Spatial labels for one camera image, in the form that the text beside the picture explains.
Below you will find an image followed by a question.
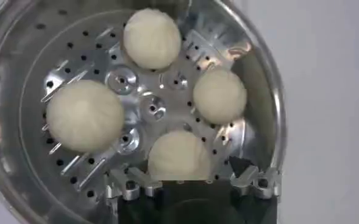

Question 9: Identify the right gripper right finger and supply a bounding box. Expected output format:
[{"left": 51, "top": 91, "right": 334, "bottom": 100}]
[{"left": 227, "top": 155, "right": 283, "bottom": 201}]

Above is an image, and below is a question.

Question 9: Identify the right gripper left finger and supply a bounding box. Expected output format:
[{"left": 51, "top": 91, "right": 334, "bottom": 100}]
[{"left": 104, "top": 164, "right": 165, "bottom": 201}]

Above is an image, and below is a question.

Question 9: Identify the white steamed bun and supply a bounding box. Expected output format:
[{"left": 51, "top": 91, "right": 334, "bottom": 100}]
[
  {"left": 46, "top": 79, "right": 126, "bottom": 154},
  {"left": 147, "top": 130, "right": 212, "bottom": 182},
  {"left": 193, "top": 67, "right": 248, "bottom": 125},
  {"left": 123, "top": 7, "right": 182, "bottom": 71}
]

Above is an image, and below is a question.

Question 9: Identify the steel perforated steamer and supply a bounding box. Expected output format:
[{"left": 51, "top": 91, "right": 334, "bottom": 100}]
[{"left": 0, "top": 0, "right": 288, "bottom": 224}]

